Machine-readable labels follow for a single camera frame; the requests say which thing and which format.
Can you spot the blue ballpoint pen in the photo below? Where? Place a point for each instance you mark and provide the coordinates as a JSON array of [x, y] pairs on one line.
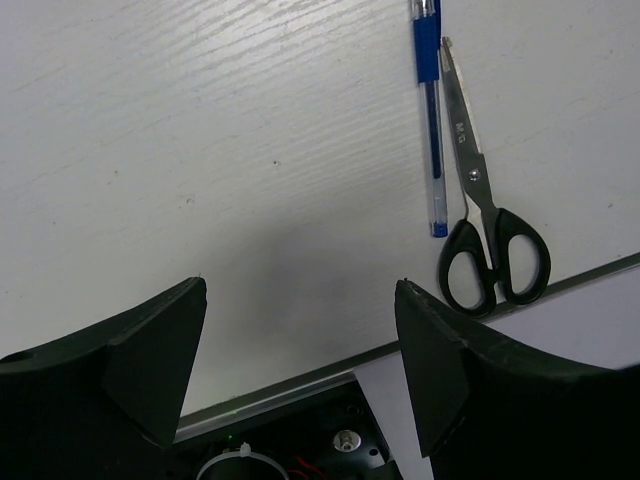
[[426, 23]]

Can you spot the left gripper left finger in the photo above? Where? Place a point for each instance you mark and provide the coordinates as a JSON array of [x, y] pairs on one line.
[[103, 402]]

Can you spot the black-handled scissors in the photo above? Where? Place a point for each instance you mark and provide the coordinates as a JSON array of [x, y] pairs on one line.
[[485, 232]]

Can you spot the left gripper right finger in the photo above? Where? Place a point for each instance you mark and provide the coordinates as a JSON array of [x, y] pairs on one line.
[[487, 406]]

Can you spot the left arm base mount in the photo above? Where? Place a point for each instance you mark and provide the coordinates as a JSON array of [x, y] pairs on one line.
[[325, 430]]

